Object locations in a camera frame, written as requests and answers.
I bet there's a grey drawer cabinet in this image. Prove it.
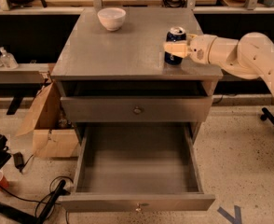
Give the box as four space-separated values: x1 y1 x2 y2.
51 7 222 138

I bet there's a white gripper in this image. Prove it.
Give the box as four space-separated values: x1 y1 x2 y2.
163 34 217 63

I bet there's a blue pepsi can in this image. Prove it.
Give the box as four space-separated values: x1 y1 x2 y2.
164 27 186 65

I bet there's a closed grey top drawer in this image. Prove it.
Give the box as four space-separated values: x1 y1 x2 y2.
61 97 212 122

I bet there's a black floor cable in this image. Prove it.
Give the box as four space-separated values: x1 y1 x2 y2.
0 175 75 224

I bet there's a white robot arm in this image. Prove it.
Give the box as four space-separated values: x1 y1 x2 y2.
163 33 274 97

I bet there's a black power adapter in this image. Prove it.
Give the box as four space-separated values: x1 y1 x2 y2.
13 152 24 170

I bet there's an open grey middle drawer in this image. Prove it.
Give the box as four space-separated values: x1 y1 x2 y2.
60 124 215 212

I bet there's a black stand leg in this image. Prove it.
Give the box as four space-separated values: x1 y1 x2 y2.
260 107 274 125

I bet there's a brown cardboard box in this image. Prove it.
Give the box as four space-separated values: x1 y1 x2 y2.
16 83 79 158

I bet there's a white ceramic bowl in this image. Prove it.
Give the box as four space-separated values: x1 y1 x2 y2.
97 7 127 31

